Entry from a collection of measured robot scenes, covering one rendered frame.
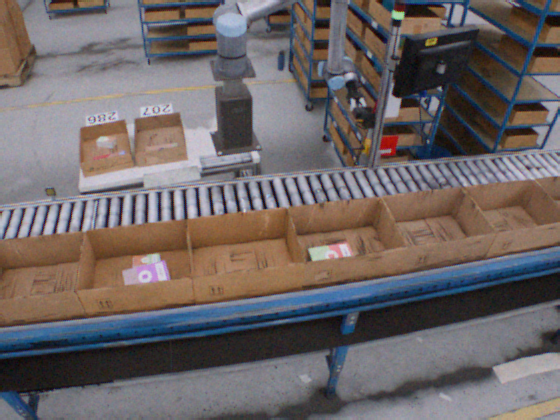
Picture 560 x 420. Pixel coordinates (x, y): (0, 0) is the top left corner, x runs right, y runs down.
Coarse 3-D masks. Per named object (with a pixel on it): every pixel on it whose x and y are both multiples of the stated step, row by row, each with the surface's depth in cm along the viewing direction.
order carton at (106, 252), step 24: (96, 240) 165; (120, 240) 167; (144, 240) 170; (168, 240) 172; (96, 264) 169; (120, 264) 169; (168, 264) 170; (96, 288) 141; (120, 288) 143; (144, 288) 145; (168, 288) 147; (192, 288) 150; (96, 312) 149; (120, 312) 151; (144, 312) 154
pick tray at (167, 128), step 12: (144, 120) 262; (156, 120) 264; (168, 120) 266; (180, 120) 265; (144, 132) 264; (156, 132) 264; (168, 132) 264; (180, 132) 264; (144, 144) 254; (156, 144) 254; (180, 144) 255; (144, 156) 235; (156, 156) 237; (168, 156) 239; (180, 156) 241
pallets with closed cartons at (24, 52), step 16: (0, 0) 438; (16, 0) 490; (0, 16) 434; (16, 16) 480; (0, 32) 438; (16, 32) 480; (0, 48) 449; (16, 48) 483; (32, 48) 537; (0, 64) 459; (16, 64) 477; (0, 80) 465; (16, 80) 470
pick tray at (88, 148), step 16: (80, 128) 251; (96, 128) 255; (112, 128) 259; (80, 144) 241; (96, 144) 254; (128, 144) 238; (80, 160) 229; (96, 160) 227; (112, 160) 231; (128, 160) 234
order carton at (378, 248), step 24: (312, 216) 179; (336, 216) 182; (360, 216) 184; (384, 216) 177; (312, 240) 182; (336, 240) 183; (360, 240) 183; (384, 240) 180; (312, 264) 153; (336, 264) 156; (360, 264) 159; (384, 264) 162; (312, 288) 163
